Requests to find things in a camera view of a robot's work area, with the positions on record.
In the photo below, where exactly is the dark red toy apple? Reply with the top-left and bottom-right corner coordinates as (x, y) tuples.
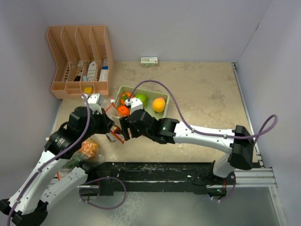
(113, 125), (122, 134)

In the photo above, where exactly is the pink desk organizer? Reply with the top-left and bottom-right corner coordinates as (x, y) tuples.
(46, 25), (114, 99)

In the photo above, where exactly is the toy pineapple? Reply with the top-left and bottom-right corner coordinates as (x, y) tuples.
(63, 138), (99, 169)

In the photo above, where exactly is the yellow orange toy fruit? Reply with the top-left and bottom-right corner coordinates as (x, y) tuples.
(152, 97), (166, 113)

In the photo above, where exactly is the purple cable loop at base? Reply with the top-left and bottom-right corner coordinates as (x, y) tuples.
(79, 176), (128, 210)

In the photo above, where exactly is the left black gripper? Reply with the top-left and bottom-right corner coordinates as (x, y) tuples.
(79, 107), (114, 141)

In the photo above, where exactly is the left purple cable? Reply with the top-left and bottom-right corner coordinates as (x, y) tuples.
(6, 93), (91, 226)

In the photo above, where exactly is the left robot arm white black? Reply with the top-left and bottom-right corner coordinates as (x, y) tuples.
(0, 105), (114, 226)

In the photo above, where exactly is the white tube in organizer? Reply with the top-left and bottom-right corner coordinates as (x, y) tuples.
(87, 61), (96, 81)

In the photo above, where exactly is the clear zip bag orange zipper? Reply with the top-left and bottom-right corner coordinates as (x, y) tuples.
(57, 135), (104, 180)

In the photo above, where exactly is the green plastic basket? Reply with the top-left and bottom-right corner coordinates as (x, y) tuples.
(115, 86), (170, 120)

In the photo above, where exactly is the small white green box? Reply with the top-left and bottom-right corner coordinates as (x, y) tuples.
(141, 57), (158, 67)

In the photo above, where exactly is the yellow block in organizer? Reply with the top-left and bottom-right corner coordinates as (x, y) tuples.
(84, 87), (93, 94)

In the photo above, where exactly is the white blue box in organizer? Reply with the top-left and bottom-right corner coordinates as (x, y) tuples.
(98, 59), (109, 81)

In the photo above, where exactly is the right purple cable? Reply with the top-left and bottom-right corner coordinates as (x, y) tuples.
(128, 80), (278, 142)

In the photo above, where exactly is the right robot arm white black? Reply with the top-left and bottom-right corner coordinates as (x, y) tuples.
(119, 110), (254, 184)

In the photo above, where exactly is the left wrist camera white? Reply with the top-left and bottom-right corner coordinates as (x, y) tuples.
(82, 94), (103, 114)

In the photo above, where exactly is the green toy lime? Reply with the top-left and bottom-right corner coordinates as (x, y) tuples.
(135, 93), (148, 107)

